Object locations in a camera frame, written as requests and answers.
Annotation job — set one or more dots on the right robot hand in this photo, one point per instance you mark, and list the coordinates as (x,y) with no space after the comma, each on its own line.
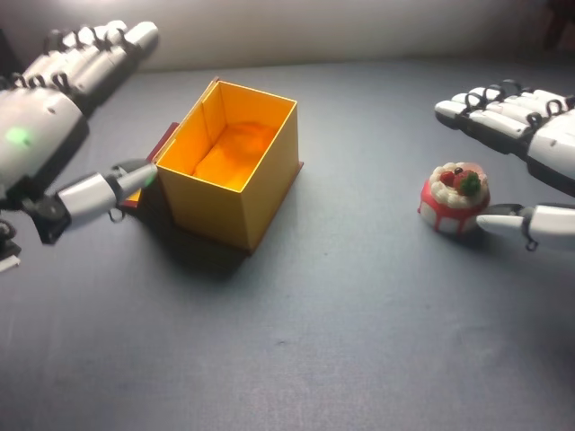
(552,143)

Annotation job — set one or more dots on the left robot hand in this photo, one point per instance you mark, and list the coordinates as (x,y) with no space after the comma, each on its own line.
(40,130)

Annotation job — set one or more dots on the small red white object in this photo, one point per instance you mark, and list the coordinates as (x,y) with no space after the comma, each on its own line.
(449,211)

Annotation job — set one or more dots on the yellow box with red cover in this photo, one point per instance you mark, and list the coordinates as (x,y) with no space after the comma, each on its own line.
(206,202)

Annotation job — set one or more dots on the white backdrop sheet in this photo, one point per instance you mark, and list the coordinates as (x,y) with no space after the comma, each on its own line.
(314,27)

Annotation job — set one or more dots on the grey table cloth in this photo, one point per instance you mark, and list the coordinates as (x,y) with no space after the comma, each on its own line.
(314,336)

